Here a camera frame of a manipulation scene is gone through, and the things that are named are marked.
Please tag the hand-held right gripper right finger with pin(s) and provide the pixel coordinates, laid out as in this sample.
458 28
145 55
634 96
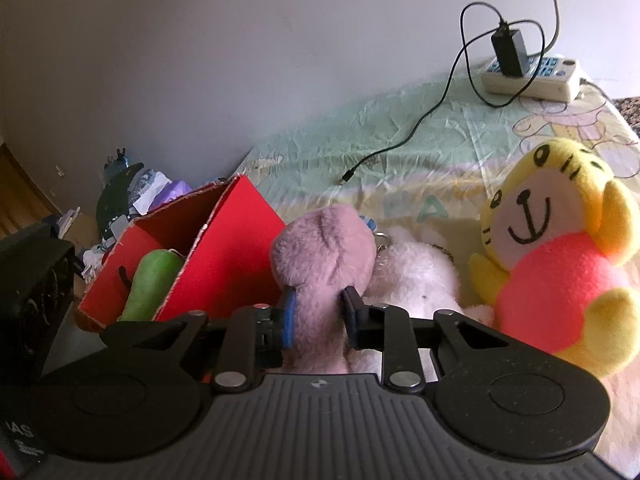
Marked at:
351 312

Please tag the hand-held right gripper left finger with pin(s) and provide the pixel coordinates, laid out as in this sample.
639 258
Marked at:
288 316

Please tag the pink plush toy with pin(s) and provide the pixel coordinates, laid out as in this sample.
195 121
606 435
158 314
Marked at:
322 255

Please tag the white plush rabbit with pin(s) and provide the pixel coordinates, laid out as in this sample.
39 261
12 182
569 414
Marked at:
425 270

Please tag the red cardboard box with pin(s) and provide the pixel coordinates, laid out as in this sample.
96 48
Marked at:
225 255

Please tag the yellow plush tiger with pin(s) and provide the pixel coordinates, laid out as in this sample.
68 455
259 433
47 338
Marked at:
560 270

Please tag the wooden furniture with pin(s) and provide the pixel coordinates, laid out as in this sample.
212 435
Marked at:
22 187

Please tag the dark green object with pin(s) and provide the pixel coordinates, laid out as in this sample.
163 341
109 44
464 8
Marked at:
112 200

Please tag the green plush pear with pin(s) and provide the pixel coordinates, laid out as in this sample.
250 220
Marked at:
150 282

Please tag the purple plastic bag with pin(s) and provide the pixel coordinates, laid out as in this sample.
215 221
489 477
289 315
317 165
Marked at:
175 192

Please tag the printed bed sheet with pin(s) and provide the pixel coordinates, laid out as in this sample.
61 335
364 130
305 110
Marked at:
440 160

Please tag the white power strip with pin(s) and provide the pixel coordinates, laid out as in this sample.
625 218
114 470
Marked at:
547 80

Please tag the black charger adapter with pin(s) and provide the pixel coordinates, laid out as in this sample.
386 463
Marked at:
510 52

